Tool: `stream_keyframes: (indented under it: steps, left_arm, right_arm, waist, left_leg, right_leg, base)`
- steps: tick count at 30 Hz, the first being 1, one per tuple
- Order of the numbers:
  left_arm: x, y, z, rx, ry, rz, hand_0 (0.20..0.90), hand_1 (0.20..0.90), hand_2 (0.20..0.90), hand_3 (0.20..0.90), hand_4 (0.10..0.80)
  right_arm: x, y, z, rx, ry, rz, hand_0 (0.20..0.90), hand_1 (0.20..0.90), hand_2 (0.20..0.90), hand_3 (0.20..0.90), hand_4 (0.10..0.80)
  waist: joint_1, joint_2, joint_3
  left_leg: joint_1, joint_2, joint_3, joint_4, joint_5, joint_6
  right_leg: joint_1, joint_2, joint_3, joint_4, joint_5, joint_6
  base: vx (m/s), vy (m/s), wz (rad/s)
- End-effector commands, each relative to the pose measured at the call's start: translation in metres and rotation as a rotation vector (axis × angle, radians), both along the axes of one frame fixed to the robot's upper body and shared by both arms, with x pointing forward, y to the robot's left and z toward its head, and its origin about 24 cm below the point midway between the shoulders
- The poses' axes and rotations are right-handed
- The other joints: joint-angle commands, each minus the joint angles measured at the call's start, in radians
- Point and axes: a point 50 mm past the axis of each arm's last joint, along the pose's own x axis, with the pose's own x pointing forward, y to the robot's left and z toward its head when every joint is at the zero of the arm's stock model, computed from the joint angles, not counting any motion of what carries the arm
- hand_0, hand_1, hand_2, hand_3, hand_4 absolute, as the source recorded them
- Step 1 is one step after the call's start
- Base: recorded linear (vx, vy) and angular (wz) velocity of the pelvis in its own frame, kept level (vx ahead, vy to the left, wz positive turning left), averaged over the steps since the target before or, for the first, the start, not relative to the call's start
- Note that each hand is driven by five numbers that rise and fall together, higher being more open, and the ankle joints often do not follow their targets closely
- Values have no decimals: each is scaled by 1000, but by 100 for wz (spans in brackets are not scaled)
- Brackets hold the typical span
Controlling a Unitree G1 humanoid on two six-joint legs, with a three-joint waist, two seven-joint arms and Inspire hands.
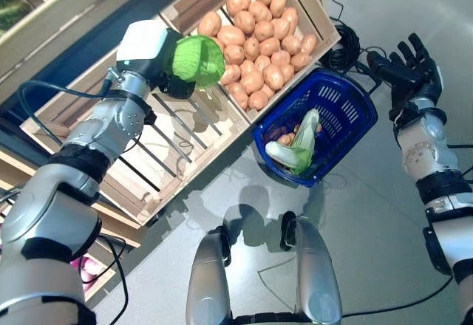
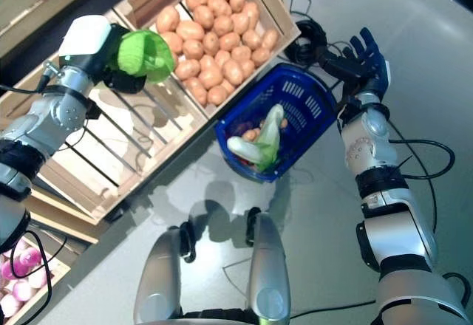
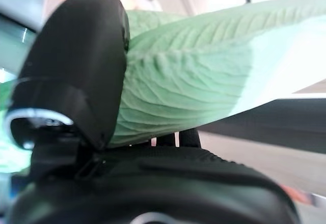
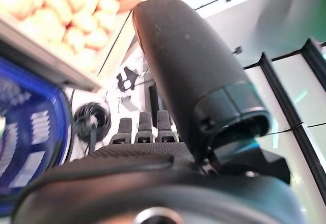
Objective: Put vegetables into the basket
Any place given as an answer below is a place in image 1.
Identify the black robot waist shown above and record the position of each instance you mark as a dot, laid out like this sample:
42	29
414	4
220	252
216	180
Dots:
266	319

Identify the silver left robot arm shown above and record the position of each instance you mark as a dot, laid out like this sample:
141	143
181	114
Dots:
37	229

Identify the wooden potato crate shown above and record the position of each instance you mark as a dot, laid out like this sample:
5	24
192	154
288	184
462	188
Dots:
314	11

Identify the silver right robot leg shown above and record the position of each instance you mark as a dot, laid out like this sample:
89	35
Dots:
314	266

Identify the silver robot leg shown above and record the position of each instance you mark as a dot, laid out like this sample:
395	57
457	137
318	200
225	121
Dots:
207	277
314	266

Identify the empty slatted wooden crate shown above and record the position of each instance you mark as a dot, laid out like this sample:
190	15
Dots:
207	162

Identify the blue plastic shopping basket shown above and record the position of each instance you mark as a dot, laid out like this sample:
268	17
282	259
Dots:
343	111

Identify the round green cabbage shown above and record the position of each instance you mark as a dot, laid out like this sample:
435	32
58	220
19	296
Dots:
201	59

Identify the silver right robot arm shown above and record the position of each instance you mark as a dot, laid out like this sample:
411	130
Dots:
425	147

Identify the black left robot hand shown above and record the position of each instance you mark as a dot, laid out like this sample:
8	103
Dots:
144	44

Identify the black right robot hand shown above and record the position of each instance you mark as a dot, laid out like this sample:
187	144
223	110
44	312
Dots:
414	77

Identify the wooden display shelf rack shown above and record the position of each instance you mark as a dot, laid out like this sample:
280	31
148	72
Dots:
111	229

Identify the green striped pumpkin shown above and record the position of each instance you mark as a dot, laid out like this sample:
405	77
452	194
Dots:
11	3

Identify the dark purple eggplant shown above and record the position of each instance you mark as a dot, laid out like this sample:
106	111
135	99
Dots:
274	131

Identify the silver left robot leg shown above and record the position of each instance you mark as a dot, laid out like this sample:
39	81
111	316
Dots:
207	277

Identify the purple white turnip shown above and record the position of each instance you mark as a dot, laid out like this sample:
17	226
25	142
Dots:
86	267

